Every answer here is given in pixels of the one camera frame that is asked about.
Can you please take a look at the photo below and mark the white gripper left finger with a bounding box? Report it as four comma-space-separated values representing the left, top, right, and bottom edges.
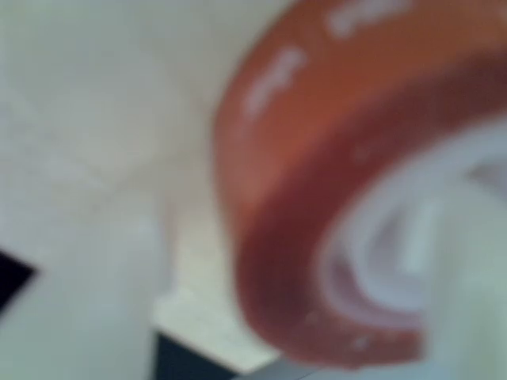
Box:
0, 221, 175, 380

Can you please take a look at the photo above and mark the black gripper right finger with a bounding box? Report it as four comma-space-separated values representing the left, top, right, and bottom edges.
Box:
419, 189, 507, 380

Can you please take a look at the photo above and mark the small red tape roll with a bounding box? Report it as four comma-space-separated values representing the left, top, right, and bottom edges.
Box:
212, 0, 507, 371

